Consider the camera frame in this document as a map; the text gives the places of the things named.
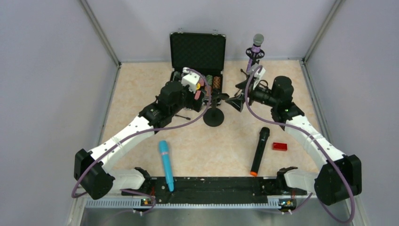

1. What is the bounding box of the round base clamp stand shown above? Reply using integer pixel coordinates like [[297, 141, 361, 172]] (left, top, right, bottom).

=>
[[203, 89, 230, 127]]

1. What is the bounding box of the shock mount tripod stand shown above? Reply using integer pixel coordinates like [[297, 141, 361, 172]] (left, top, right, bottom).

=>
[[234, 44, 268, 101]]

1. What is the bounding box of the purple glitter microphone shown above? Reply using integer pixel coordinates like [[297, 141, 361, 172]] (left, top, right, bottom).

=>
[[246, 33, 265, 73]]

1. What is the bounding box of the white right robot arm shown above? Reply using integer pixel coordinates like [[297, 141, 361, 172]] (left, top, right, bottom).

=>
[[226, 76, 362, 206]]

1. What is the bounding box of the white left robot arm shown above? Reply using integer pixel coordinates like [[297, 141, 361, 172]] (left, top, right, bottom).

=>
[[71, 80, 202, 200]]

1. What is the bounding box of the small black tripod stand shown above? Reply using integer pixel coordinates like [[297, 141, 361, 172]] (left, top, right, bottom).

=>
[[175, 114, 191, 121]]

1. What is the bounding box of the orange black chip stack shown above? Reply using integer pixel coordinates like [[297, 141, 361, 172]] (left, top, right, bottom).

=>
[[213, 76, 222, 91]]

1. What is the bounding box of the green poker chip stack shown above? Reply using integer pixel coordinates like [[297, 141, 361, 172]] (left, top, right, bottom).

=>
[[206, 75, 213, 87]]

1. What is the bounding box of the black microphone orange end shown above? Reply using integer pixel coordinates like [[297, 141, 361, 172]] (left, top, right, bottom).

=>
[[250, 127, 270, 177]]

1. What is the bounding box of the black poker chip case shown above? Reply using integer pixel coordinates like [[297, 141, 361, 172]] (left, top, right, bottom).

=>
[[169, 32, 226, 93]]

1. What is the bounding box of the red lego brick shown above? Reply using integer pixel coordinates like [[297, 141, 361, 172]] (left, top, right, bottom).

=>
[[272, 142, 288, 151]]

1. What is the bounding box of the teal microphone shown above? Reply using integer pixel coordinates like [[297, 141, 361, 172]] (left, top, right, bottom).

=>
[[159, 140, 175, 192]]

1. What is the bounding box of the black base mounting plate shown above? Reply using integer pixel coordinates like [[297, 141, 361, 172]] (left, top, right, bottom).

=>
[[137, 177, 307, 204]]

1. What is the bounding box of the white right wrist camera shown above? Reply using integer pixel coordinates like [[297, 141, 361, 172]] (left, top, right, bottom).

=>
[[249, 64, 266, 90]]

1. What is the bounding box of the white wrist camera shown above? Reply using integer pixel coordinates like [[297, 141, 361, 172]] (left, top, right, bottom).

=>
[[181, 71, 200, 93], [249, 64, 266, 90]]

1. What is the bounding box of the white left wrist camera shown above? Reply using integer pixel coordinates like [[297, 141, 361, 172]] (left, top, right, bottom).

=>
[[181, 71, 200, 93]]

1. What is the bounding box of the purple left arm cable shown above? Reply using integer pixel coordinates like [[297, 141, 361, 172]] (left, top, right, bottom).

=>
[[71, 67, 213, 199]]

